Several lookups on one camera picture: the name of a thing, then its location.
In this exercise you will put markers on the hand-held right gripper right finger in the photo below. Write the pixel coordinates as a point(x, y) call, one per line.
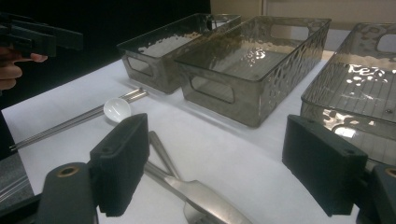
point(323, 165)

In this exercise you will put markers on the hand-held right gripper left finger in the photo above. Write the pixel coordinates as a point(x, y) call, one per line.
point(120, 165)

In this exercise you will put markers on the white ceramic spoon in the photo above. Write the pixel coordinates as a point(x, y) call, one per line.
point(116, 109)

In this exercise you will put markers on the metal chopstick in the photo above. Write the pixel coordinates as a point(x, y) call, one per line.
point(65, 126)
point(62, 123)

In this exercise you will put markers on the grey translucent plastic bin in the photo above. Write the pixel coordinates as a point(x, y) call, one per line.
point(162, 71)
point(249, 102)
point(358, 93)

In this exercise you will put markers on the white table cover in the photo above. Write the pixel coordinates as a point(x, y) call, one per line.
point(233, 161)

